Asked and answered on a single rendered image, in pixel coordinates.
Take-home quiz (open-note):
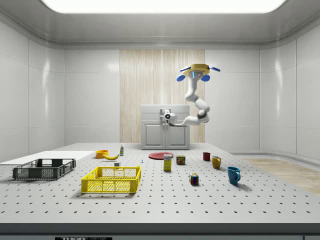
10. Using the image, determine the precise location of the yellow basket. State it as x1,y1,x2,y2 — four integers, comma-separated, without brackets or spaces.
80,166,142,194

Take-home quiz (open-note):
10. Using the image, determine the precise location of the blue mug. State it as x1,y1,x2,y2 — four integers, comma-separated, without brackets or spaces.
226,166,241,186

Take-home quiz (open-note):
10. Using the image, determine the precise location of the dark grey basket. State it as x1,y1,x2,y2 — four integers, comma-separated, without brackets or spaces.
12,158,77,181

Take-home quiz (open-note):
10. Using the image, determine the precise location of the red plate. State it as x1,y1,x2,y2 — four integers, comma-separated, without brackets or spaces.
148,151,174,161

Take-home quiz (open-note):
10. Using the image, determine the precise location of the yellow and white box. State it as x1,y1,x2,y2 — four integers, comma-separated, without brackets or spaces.
163,153,173,173

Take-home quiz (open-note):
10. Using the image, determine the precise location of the yellow mug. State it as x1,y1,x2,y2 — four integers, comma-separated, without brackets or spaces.
211,155,222,170

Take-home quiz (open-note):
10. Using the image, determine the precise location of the white cabinet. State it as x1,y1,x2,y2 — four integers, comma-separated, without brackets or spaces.
140,104,191,151

